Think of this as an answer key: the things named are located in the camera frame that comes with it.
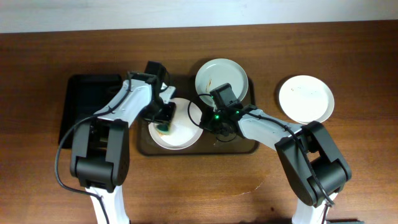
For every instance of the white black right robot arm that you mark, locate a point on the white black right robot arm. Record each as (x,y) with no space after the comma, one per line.
(315,168)

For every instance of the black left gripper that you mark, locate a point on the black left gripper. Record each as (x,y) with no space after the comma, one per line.
(166,115)

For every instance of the grey-white plate top stained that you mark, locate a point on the grey-white plate top stained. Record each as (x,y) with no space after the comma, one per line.
(219,71)

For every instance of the black rectangular tray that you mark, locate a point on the black rectangular tray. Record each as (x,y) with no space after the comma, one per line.
(85,95)

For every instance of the white plate bottom stained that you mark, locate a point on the white plate bottom stained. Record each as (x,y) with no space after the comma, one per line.
(182,133)

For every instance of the white plate stained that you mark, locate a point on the white plate stained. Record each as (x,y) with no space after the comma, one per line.
(182,133)
(305,99)

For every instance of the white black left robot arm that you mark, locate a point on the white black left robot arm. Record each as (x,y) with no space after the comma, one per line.
(100,149)

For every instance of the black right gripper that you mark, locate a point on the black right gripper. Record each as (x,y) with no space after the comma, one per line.
(222,128)

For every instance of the green yellow sponge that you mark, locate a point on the green yellow sponge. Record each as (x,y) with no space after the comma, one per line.
(163,129)

